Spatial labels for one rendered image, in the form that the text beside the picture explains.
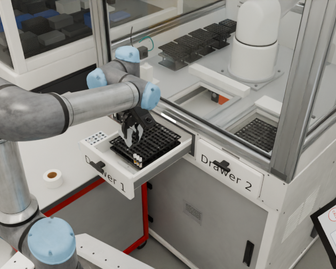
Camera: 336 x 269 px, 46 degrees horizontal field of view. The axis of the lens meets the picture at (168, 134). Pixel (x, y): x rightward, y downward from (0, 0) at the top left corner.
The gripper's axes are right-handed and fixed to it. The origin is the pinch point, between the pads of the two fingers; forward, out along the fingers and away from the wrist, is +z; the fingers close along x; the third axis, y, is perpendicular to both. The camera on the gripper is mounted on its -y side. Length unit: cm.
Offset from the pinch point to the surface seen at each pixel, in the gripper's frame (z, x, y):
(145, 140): 7.0, -10.1, 5.0
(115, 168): 5.2, 10.5, -1.5
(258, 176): 3.9, -21.5, -39.5
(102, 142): 8.5, 2.2, 17.0
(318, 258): 95, -84, -55
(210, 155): 7.0, -21.6, -18.5
